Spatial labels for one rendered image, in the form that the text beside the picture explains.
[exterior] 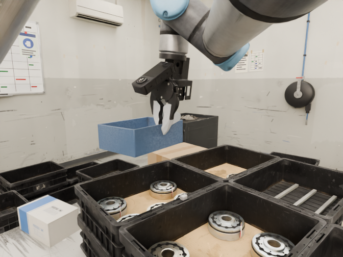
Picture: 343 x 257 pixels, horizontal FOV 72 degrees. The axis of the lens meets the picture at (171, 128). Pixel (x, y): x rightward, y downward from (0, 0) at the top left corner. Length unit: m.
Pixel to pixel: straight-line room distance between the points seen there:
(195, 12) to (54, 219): 0.78
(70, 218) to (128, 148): 0.47
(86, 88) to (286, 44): 3.02
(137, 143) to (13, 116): 2.99
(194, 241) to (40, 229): 0.55
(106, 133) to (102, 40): 3.52
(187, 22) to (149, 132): 0.28
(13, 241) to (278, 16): 1.04
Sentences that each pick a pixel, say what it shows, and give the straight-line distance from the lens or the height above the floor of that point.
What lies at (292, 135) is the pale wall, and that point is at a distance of 3.89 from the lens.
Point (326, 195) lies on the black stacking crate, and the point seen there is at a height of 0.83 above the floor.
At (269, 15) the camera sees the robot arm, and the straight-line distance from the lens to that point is 0.20.
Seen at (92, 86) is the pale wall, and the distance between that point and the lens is 3.95.
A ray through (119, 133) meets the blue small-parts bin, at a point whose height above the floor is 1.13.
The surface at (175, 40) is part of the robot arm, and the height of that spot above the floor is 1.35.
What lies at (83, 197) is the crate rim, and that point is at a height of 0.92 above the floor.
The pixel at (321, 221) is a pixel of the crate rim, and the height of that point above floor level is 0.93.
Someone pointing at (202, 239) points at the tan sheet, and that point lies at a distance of 0.72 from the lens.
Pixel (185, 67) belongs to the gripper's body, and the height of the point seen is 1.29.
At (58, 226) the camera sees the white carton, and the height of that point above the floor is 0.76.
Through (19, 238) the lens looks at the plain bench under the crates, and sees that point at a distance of 1.08.
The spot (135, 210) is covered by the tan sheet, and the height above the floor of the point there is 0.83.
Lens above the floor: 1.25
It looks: 11 degrees down
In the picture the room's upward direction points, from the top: straight up
